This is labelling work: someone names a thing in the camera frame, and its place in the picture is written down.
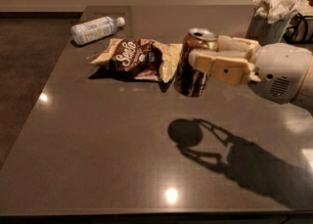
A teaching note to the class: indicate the clear plastic water bottle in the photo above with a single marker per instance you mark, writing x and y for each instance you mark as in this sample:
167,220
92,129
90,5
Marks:
87,32

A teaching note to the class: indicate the metal cup holder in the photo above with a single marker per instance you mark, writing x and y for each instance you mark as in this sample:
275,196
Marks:
266,33

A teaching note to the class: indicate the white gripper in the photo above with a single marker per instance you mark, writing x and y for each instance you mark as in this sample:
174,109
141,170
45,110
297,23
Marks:
280,69

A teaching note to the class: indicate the black wire rack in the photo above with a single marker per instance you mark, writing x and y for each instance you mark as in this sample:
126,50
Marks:
300,30

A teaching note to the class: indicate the orange soda can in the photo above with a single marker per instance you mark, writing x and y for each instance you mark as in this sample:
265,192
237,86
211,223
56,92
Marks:
189,80

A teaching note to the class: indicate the brown chip bag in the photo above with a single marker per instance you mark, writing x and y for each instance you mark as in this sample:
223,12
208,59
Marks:
141,59

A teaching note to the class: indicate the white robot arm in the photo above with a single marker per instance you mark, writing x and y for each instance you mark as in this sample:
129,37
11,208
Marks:
277,72

